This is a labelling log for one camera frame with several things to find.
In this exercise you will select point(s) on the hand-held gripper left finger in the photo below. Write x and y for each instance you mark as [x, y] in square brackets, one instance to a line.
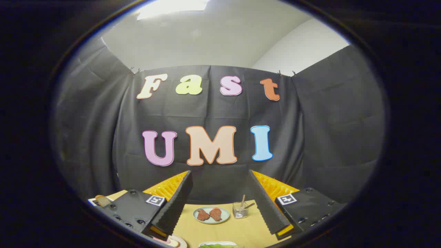
[175, 206]

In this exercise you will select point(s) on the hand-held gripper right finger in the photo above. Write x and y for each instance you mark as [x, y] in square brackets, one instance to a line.
[267, 206]

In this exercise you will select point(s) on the green lettuce leaf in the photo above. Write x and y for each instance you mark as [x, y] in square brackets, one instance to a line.
[215, 246]

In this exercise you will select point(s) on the plain toast bread slice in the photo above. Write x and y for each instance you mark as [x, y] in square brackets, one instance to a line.
[102, 199]

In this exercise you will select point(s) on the wooden spoon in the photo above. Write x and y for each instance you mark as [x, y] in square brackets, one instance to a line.
[249, 205]

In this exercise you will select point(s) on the thin wooden stick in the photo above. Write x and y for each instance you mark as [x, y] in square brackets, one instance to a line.
[243, 200]

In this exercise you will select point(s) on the clear square utensil holder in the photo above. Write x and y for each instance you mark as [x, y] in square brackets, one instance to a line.
[240, 213]

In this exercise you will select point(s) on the pink ham slice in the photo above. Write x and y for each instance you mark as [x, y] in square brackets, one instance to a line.
[162, 240]

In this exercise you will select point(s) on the round grey-white plate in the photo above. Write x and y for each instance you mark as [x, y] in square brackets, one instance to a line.
[183, 243]

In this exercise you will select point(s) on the brown meat piece orange tip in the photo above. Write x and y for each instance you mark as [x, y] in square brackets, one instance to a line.
[216, 214]

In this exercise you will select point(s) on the pale green oval plate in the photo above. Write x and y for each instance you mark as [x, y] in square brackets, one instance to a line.
[224, 217]

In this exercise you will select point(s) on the white squarish plate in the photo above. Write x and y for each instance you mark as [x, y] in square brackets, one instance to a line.
[217, 242]

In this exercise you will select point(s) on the white toaster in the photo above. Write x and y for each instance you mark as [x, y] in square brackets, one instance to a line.
[91, 202]

